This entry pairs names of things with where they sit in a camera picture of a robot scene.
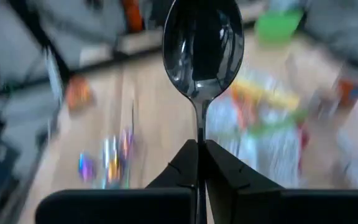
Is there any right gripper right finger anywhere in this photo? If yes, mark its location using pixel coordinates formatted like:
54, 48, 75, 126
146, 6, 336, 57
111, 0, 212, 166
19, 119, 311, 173
204, 139, 358, 224

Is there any green plastic bowl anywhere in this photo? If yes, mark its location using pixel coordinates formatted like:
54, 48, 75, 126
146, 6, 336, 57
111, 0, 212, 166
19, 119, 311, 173
255, 9, 304, 45

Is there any yellow ramen noodle packet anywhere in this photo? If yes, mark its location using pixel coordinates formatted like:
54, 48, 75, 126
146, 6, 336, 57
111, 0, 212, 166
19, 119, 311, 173
231, 77, 301, 110

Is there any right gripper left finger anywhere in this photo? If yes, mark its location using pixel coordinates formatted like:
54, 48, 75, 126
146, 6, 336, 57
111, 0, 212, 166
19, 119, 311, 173
35, 139, 200, 224

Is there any orange label spice jar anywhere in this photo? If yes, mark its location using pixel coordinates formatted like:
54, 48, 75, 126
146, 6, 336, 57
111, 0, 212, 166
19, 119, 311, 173
336, 71, 358, 107

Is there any orange brown snack packet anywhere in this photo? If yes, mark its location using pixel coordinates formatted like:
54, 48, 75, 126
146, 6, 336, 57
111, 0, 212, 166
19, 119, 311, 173
65, 76, 94, 110

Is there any clear plastic bin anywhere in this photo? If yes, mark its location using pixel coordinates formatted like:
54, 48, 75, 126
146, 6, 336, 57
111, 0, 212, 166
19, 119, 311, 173
206, 68, 313, 190
73, 99, 142, 190

